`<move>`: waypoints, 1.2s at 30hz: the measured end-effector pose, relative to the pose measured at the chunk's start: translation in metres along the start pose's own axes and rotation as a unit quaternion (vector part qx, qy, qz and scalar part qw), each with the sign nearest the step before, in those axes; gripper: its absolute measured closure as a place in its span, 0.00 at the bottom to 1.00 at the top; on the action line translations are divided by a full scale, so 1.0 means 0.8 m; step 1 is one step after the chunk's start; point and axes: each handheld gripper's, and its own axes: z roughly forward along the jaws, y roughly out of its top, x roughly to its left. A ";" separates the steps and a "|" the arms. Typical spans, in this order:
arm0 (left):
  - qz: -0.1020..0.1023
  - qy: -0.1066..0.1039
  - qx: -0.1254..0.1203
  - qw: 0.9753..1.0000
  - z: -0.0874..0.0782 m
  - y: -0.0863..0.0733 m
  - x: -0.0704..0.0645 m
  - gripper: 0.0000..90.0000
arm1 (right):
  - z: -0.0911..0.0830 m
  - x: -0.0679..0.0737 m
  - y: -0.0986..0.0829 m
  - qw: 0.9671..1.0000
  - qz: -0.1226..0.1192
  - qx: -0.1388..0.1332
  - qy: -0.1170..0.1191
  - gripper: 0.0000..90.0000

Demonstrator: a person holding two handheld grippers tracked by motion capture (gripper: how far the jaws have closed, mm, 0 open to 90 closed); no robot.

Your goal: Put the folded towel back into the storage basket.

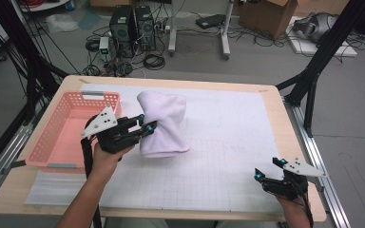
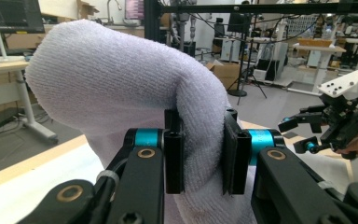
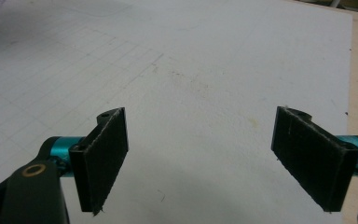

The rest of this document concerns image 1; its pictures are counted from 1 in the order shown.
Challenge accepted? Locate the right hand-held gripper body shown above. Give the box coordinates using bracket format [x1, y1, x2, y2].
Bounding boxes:
[260, 157, 327, 201]

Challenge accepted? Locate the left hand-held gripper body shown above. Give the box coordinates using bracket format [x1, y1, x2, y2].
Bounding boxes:
[81, 104, 141, 155]

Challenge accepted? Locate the lilac printed towel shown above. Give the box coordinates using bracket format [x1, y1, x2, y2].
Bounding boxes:
[136, 90, 191, 159]

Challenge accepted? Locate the pink plastic basket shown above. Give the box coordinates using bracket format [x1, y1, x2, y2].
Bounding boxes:
[25, 90, 123, 175]

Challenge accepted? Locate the person's right hand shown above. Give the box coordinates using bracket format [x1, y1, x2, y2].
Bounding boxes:
[274, 194, 312, 220]

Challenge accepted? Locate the person's left hand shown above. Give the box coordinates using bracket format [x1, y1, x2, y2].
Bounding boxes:
[89, 143, 134, 182]

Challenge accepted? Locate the white grid mat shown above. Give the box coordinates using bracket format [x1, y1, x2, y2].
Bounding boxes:
[75, 83, 284, 213]

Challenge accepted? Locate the wooden table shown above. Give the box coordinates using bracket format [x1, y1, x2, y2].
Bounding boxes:
[0, 74, 327, 222]

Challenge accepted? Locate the white box with green light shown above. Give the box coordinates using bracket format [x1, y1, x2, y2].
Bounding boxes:
[98, 36, 111, 62]

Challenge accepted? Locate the grey translucent sheet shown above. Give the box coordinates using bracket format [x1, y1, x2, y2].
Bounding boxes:
[24, 169, 108, 207]

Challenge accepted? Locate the black computer tower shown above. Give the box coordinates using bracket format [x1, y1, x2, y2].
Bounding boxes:
[134, 5, 157, 51]
[108, 4, 137, 59]

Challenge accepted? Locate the white stand leg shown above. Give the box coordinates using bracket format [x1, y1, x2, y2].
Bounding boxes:
[167, 0, 177, 58]
[221, 0, 236, 61]

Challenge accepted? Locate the clear plastic bag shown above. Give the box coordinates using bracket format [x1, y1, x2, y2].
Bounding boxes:
[46, 12, 80, 34]

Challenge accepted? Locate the white flat board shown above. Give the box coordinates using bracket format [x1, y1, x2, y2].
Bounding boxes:
[286, 15, 359, 58]

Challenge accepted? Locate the black flat device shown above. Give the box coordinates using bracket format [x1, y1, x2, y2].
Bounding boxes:
[195, 13, 226, 30]

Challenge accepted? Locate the grey rounded device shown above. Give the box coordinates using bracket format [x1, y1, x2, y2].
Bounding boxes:
[293, 11, 338, 44]

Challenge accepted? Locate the brown cardboard box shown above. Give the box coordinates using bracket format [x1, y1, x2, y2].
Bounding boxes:
[239, 0, 298, 40]

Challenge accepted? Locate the grey metal bracket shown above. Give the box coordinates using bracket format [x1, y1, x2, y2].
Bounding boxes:
[1, 160, 28, 175]
[307, 175, 325, 193]

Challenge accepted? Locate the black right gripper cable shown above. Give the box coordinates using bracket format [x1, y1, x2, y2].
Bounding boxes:
[298, 189, 315, 228]

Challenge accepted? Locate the black sleeved left gripper cable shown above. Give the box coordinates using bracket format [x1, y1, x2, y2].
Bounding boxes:
[80, 115, 103, 228]

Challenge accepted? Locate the aluminium rail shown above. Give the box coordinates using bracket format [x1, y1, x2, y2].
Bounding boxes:
[0, 104, 42, 207]
[283, 98, 351, 228]

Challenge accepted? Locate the coiled black cable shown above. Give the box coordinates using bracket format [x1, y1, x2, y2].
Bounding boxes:
[143, 53, 166, 71]

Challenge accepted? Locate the black metal frame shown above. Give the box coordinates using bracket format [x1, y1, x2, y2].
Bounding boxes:
[0, 0, 70, 179]
[275, 0, 365, 139]

